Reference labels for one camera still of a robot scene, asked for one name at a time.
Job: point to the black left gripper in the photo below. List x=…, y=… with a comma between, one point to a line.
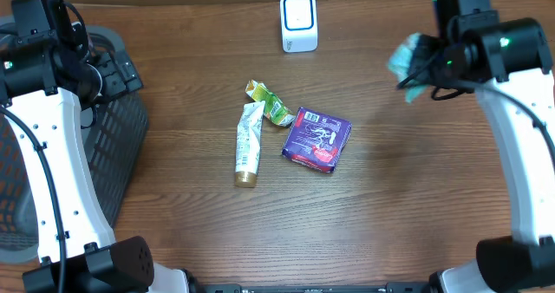
x=120, y=84

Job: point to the teal snack packet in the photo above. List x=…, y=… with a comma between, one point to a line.
x=407, y=58

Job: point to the purple Carefree pad pack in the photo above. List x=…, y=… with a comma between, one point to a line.
x=316, y=140

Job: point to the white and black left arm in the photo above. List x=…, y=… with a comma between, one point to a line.
x=49, y=75

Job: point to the black rail at table edge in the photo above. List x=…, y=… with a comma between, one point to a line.
x=392, y=287

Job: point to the green and yellow juice carton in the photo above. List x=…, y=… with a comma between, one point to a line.
x=274, y=108

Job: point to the white barcode scanner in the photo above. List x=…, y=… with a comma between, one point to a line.
x=299, y=25

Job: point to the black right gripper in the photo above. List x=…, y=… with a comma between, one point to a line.
x=435, y=82

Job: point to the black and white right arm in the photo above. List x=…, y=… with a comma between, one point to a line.
x=508, y=66

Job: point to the white and gold tube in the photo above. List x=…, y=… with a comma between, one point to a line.
x=248, y=144

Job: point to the grey plastic mesh basket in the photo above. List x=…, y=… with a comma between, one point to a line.
x=112, y=147

